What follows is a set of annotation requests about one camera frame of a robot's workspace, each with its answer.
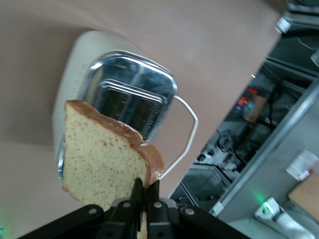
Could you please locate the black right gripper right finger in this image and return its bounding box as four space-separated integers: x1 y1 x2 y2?
146 179 174 239

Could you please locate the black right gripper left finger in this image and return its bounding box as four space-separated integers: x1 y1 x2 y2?
94 178 145 239

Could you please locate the slice of bread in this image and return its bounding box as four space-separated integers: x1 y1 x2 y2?
61 99 165 239

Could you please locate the white neighbouring robot base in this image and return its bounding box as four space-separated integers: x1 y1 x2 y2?
253 196 316 239

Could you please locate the cream and chrome toaster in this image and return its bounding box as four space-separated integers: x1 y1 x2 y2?
51 29 178 180

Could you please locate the grey metal beam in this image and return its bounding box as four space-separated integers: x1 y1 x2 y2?
209 82 319 217

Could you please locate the colourful printed box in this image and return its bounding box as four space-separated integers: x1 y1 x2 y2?
236 87 266 123

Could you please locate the brown cardboard box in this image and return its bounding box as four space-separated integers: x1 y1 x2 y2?
288 171 319 217

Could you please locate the white plastic packet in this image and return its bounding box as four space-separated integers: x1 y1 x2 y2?
285 149 319 182

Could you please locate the white toaster power cord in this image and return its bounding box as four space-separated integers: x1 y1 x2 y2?
158 94 199 180

